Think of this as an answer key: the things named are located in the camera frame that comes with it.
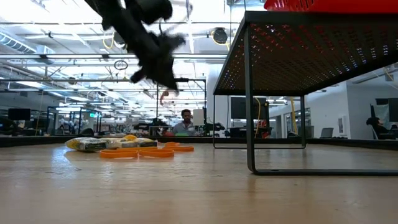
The black perforated metal riser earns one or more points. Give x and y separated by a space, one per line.
280 62

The yellow padded pole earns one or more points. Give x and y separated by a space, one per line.
293 115

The black gantry frame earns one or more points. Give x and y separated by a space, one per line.
192 80

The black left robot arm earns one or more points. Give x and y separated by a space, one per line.
146 9

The person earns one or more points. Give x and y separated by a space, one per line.
377 129
186 124

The red plastic slotted basket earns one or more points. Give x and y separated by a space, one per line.
342 6

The white board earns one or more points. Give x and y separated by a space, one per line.
198 117

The framed wall picture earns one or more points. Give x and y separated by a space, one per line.
341 124

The black monitor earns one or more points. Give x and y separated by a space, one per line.
237 107
18 114

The grey chair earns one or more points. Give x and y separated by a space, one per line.
326 133

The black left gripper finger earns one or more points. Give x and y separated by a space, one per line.
141 76
168 81

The orange rubber band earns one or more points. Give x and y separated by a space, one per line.
172 144
157 154
119 155
183 149

